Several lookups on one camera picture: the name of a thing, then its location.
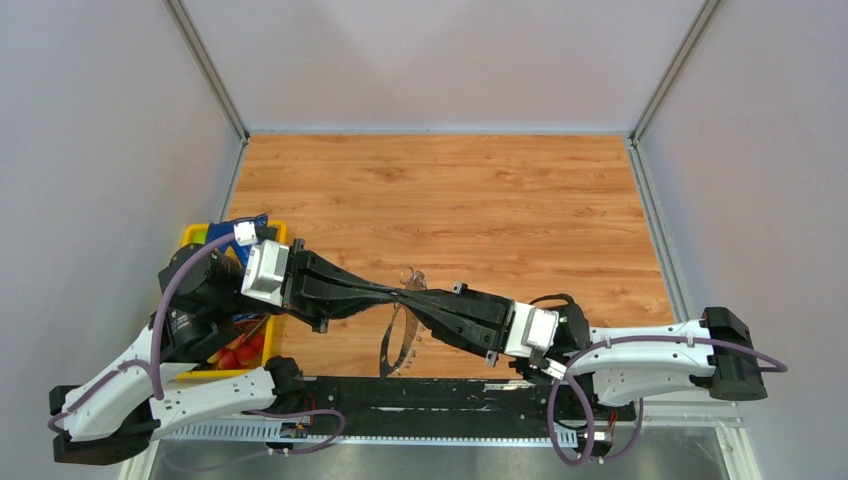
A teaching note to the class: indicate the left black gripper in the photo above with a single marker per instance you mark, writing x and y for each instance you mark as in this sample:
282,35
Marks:
313,279

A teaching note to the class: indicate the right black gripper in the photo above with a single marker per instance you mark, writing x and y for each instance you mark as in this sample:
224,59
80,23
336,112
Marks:
475,319

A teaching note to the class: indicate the large metal keyring with clips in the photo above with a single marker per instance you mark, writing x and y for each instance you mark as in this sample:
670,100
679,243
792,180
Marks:
397,343

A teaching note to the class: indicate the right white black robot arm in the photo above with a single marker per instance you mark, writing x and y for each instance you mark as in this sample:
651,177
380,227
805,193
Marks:
713,352

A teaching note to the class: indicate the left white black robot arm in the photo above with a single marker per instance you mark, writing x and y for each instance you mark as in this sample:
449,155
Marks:
135,401

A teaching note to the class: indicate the red fruit pile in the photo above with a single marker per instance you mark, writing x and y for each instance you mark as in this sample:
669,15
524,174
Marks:
245,350

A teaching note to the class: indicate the blue chips bag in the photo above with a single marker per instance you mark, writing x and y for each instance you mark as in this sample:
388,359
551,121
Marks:
217,230

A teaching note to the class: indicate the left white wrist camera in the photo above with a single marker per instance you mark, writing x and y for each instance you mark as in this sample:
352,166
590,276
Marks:
265,270

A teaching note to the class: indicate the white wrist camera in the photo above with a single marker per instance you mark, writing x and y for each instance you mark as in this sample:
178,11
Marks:
265,270
529,337

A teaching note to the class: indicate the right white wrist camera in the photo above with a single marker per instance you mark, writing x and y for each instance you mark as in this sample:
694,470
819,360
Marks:
529,337

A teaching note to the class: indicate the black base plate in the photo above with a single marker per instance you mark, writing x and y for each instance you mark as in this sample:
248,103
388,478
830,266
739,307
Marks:
422,407

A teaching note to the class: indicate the aluminium frame rail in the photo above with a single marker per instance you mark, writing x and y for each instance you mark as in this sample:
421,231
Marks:
685,409

